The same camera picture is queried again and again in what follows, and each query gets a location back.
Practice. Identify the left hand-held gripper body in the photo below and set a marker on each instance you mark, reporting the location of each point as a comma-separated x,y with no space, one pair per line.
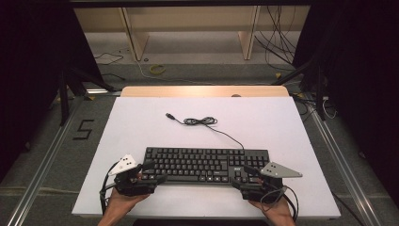
131,186

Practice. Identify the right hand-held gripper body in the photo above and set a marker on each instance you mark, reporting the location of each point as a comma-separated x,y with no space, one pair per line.
276,171

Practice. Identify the black computer keyboard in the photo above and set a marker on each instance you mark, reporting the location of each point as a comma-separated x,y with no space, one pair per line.
188,163

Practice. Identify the person's left hand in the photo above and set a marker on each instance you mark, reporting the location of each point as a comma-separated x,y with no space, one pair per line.
120,204

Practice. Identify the person's right hand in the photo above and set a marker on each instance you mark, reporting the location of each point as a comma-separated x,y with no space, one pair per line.
279,210

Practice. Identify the white board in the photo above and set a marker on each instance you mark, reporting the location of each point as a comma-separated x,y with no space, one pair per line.
141,125

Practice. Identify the black tape floor mark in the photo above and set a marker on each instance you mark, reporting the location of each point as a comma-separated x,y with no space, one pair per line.
84,129

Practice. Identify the small dark round object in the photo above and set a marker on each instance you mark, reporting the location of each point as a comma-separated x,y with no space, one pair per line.
236,95

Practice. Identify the black metal stand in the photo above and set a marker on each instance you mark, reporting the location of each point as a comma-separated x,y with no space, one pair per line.
64,100
319,94

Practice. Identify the yellow tape roll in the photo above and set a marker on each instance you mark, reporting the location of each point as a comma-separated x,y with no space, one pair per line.
156,69

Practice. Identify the black curtain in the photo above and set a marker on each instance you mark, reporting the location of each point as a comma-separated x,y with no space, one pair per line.
360,78
31,62

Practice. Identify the light wooden shelf unit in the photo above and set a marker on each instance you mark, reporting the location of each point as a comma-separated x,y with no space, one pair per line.
138,40

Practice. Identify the long aluminium rail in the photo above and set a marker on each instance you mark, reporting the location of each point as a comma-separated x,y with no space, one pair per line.
345,166
40,175

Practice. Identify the short aluminium rail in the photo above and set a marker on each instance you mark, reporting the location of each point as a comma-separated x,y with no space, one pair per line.
102,91

